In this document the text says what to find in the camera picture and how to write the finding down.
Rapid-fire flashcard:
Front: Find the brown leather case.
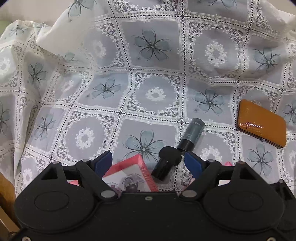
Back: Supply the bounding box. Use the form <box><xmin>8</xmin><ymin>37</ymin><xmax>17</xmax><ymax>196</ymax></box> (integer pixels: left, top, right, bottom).
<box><xmin>236</xmin><ymin>99</ymin><xmax>287</xmax><ymax>148</ymax></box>

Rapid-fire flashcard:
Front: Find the floral lace sofa cover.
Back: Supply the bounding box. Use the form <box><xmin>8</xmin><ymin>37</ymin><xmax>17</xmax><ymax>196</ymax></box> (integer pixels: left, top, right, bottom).
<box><xmin>1</xmin><ymin>1</ymin><xmax>295</xmax><ymax>193</ymax></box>

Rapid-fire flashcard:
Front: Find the red green tea box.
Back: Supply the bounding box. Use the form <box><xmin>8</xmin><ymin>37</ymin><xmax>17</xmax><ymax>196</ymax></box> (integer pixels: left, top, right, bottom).
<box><xmin>67</xmin><ymin>153</ymin><xmax>160</xmax><ymax>194</ymax></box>

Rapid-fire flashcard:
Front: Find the pink white cloth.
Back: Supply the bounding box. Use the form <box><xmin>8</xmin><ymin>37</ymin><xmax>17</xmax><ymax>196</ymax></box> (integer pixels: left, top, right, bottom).
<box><xmin>189</xmin><ymin>161</ymin><xmax>233</xmax><ymax>183</ymax></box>

